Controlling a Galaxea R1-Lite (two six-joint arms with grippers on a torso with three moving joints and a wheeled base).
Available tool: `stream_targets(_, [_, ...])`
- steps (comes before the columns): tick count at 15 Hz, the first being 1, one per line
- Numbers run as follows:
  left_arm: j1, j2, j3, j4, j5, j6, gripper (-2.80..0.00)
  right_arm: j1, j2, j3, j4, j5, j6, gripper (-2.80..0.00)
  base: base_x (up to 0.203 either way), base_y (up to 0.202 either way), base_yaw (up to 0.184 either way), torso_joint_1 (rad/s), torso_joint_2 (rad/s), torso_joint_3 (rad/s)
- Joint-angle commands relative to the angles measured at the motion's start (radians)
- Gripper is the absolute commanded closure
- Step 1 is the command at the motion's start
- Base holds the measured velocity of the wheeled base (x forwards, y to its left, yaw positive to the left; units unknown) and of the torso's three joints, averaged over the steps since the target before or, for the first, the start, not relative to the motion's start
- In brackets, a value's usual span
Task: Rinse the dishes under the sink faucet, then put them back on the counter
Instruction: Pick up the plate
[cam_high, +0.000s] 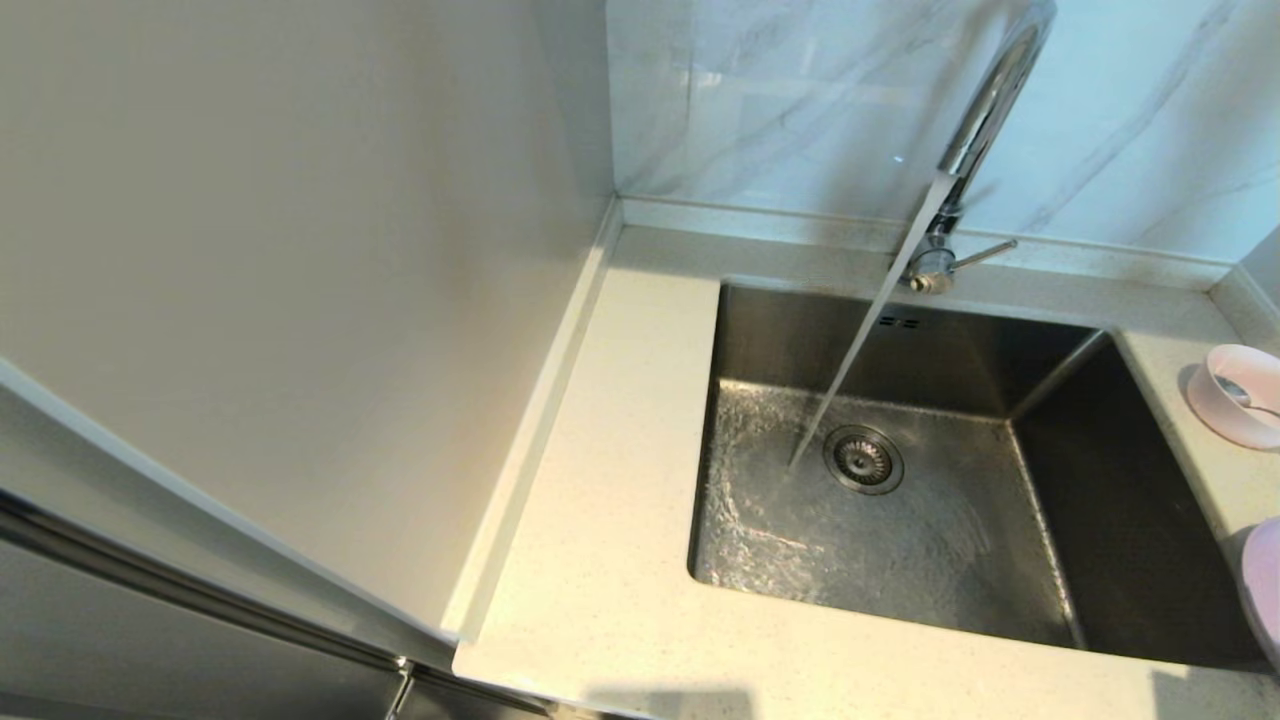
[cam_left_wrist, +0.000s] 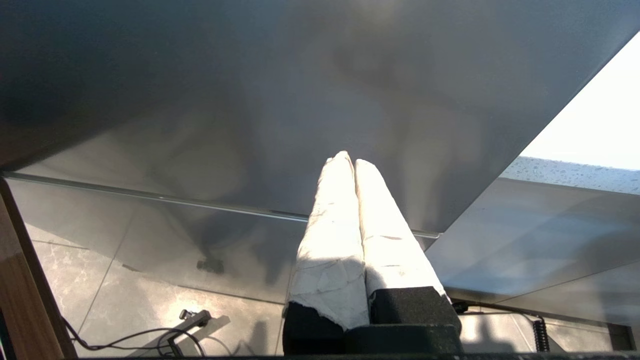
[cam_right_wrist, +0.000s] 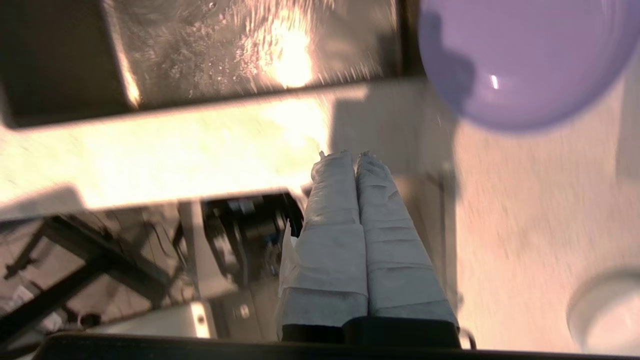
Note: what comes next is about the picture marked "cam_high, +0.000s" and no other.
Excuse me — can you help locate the lilac plate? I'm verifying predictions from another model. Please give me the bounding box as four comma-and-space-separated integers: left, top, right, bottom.
1240, 517, 1280, 671

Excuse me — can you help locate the steel bar door handle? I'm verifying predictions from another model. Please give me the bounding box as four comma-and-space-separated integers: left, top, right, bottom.
0, 490, 413, 679

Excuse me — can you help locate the stainless steel sink basin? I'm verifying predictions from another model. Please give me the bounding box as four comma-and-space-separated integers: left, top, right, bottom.
688, 280, 1273, 673

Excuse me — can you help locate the chrome gooseneck faucet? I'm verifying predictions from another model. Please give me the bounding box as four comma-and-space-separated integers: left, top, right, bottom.
905, 0, 1059, 291

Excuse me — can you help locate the chrome faucet lever handle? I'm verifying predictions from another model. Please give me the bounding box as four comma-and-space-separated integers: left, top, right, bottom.
908, 238, 1019, 296

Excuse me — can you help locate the grey cabinet door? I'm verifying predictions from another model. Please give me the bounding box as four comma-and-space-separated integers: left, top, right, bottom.
0, 360, 457, 720

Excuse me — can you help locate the round metal drain strainer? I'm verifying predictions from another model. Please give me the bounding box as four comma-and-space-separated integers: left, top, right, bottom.
823, 425, 905, 496

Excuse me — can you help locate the pink bowl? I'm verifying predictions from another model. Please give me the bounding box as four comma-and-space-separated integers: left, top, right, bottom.
1186, 344, 1280, 451

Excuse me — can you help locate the running water stream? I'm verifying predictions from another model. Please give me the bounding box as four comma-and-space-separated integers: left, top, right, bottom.
787, 170, 959, 473

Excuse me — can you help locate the metal spoon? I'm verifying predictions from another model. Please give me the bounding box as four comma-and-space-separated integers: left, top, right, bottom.
1215, 375, 1280, 419

